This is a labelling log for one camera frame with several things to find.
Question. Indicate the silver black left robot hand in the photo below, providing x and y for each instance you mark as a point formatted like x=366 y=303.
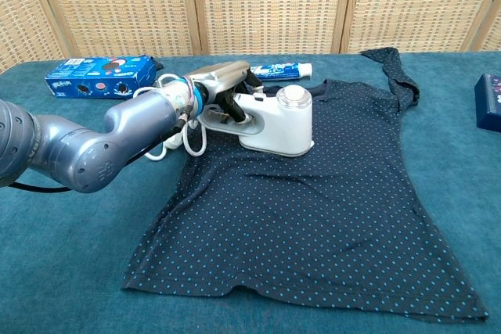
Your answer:
x=219 y=76

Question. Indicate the white handheld iron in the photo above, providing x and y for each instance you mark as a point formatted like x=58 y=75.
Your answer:
x=282 y=126

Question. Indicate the navy polka dot t-shirt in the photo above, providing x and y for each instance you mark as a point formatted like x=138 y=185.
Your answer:
x=293 y=212

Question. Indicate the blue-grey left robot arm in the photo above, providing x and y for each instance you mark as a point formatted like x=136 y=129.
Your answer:
x=90 y=150

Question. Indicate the blue white toothpaste tube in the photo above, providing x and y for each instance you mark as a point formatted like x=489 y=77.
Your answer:
x=282 y=70

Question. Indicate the woven bamboo folding screen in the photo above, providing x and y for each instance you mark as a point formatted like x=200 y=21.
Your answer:
x=270 y=5

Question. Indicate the blue Oreo cookie box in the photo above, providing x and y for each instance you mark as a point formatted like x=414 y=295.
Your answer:
x=98 y=77

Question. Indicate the teal table cover cloth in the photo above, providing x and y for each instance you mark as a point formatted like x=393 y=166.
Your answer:
x=58 y=252

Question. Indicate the small dark blue carton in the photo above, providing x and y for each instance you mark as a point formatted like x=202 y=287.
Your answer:
x=489 y=103

